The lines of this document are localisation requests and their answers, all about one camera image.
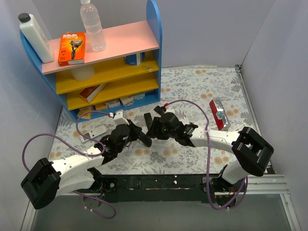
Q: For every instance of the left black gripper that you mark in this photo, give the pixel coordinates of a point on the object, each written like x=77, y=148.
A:
x=135, y=132

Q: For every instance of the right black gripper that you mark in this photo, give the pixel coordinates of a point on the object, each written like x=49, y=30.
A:
x=156, y=127

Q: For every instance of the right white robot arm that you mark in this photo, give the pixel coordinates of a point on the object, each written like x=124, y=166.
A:
x=252, y=152

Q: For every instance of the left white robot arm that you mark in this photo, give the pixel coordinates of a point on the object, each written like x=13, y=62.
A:
x=49, y=179

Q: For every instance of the slim black remote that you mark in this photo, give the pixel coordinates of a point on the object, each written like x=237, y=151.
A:
x=160, y=110

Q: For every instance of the small white remote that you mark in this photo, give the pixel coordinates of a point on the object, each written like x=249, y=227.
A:
x=242, y=126

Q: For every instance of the blue pink yellow shelf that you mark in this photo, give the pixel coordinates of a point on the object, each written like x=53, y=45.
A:
x=123, y=79

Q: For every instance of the yellow box bottom shelf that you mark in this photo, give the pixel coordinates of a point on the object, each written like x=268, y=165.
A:
x=85, y=113

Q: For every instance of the red white carton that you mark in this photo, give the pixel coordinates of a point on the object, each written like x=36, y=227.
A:
x=89, y=93

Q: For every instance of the blue white can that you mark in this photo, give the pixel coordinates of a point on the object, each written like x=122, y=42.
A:
x=135, y=59

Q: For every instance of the red toothpaste box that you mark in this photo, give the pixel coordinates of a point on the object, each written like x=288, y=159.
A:
x=220, y=115

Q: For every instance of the white jar on shelf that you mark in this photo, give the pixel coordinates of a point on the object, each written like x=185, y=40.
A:
x=83, y=73

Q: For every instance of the orange razor box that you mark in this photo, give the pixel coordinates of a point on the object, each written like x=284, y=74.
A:
x=72, y=49

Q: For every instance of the clear plastic water bottle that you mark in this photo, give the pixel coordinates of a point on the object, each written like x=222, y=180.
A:
x=92, y=24

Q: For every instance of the white bottle black cap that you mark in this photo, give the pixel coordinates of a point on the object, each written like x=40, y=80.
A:
x=35, y=36

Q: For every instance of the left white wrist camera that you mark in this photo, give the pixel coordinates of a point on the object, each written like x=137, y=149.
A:
x=119, y=117

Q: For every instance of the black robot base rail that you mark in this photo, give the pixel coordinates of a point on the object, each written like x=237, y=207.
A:
x=157, y=188

